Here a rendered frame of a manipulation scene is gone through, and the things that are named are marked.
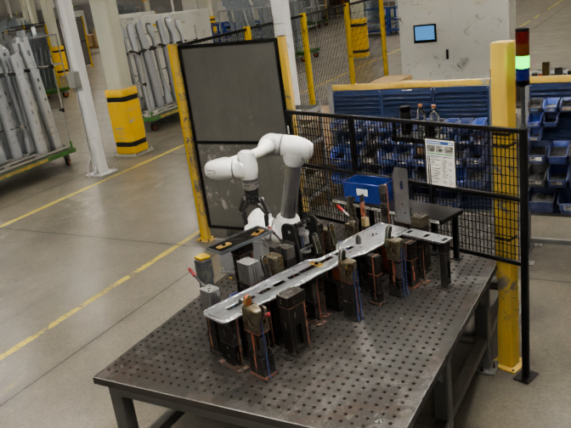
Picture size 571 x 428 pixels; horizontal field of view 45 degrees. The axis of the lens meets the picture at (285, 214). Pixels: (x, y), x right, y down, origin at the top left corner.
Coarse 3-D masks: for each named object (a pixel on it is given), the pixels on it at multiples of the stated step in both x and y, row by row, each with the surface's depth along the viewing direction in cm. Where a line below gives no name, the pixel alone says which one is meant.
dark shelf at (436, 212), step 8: (336, 200) 456; (344, 200) 451; (392, 200) 439; (416, 200) 433; (368, 208) 437; (376, 208) 431; (392, 208) 426; (416, 208) 420; (424, 208) 418; (432, 208) 416; (440, 208) 415; (448, 208) 413; (456, 208) 411; (432, 216) 404; (440, 216) 403; (448, 216) 401; (456, 216) 405; (440, 224) 397
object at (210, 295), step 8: (200, 288) 342; (208, 288) 341; (216, 288) 339; (208, 296) 337; (216, 296) 339; (208, 304) 339; (208, 320) 345; (208, 328) 348; (216, 328) 343; (216, 336) 344; (216, 344) 346; (216, 352) 348
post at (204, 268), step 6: (210, 258) 356; (198, 264) 354; (204, 264) 353; (210, 264) 356; (198, 270) 356; (204, 270) 354; (210, 270) 356; (198, 276) 358; (204, 276) 354; (210, 276) 357; (204, 282) 355; (210, 282) 358
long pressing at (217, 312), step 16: (384, 224) 409; (352, 240) 392; (368, 240) 389; (336, 256) 372; (352, 256) 371; (288, 272) 361; (320, 272) 357; (256, 288) 347; (272, 288) 345; (224, 304) 334; (240, 304) 332; (224, 320) 319
